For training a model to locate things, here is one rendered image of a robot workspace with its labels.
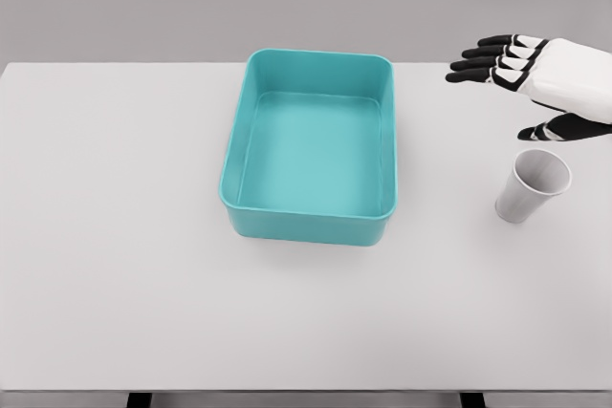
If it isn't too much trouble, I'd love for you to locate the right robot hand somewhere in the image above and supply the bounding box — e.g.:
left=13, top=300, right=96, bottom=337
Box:
left=445, top=33, right=612, bottom=143

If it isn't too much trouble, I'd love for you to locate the white paper cup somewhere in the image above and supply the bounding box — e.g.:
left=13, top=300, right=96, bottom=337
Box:
left=494, top=148, right=573, bottom=225

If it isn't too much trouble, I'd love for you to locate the teal plastic basket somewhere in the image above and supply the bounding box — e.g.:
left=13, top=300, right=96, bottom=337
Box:
left=218, top=47, right=400, bottom=248

